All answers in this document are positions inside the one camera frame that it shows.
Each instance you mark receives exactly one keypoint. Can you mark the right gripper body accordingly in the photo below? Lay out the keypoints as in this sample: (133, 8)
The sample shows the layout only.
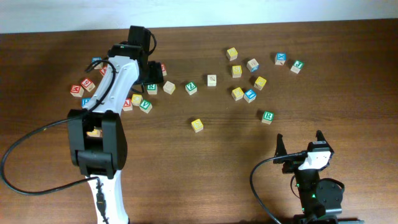
(291, 165)

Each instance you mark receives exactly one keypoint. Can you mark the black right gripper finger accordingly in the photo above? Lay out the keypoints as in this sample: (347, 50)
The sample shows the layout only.
(280, 150)
(320, 136)

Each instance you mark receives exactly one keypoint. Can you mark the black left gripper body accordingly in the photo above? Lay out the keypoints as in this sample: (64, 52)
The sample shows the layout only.
(154, 76)

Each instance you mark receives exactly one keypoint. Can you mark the green r block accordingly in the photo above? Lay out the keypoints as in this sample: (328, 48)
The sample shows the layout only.
(267, 117)
(152, 89)

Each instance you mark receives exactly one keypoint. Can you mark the yellow S block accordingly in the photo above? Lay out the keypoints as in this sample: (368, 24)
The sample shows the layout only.
(197, 125)

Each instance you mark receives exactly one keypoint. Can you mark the yellow block back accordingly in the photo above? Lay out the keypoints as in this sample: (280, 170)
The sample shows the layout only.
(232, 54)

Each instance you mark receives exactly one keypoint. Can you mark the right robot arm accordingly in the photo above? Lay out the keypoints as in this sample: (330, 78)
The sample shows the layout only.
(320, 198)

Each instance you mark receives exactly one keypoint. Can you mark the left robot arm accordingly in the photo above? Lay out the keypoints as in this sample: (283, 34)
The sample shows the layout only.
(98, 145)

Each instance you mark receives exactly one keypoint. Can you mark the red Q block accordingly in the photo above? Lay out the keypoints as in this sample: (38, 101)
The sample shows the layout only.
(164, 71)

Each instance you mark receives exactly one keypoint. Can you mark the red A block back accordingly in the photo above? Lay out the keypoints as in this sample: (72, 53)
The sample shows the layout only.
(103, 71)

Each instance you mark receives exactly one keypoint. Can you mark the red a block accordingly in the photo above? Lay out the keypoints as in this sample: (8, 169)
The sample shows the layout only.
(127, 106)
(103, 71)

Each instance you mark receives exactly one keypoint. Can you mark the blue 5 block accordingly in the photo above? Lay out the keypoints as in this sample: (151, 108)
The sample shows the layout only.
(97, 63)

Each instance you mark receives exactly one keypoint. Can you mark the plain top wooden block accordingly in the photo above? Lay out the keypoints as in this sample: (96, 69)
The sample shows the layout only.
(169, 87)

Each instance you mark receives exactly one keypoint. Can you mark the yellow C block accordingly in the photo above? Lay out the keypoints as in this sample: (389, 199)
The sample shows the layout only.
(136, 99)

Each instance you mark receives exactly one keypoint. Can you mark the green V block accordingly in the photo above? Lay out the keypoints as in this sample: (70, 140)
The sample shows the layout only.
(145, 106)

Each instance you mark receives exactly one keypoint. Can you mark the red A block front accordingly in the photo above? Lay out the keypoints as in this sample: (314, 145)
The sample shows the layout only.
(127, 106)

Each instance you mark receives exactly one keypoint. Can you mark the blue I block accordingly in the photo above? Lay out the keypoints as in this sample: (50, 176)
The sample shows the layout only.
(250, 95)

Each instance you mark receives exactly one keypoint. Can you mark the red 9 block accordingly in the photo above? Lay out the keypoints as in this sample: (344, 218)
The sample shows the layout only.
(87, 84)

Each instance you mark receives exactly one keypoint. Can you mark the green Z block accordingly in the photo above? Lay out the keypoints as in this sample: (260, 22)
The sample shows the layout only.
(191, 88)

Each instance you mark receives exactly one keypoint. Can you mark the yellow block right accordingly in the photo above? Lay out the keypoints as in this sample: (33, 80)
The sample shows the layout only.
(260, 83)

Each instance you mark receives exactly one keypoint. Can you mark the yellow block lower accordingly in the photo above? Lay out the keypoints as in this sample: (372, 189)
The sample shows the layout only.
(237, 94)

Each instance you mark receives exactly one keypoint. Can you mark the green J block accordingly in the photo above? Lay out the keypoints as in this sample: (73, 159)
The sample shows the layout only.
(297, 66)

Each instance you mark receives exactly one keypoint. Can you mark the red M block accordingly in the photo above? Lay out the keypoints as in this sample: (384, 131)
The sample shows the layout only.
(77, 91)

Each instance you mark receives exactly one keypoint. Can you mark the blue H block upper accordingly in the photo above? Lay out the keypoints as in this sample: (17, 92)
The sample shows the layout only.
(84, 101)

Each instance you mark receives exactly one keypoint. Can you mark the plain top block red-side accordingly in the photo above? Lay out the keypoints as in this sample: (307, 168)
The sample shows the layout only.
(211, 80)

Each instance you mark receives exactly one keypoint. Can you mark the blue X block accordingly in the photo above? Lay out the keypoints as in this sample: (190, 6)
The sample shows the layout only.
(280, 58)

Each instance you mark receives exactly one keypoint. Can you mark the blue D side block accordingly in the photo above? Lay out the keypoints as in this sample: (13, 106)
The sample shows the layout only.
(252, 65)

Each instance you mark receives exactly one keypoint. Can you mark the yellow O block front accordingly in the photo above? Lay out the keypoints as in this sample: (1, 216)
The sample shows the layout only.
(96, 133)

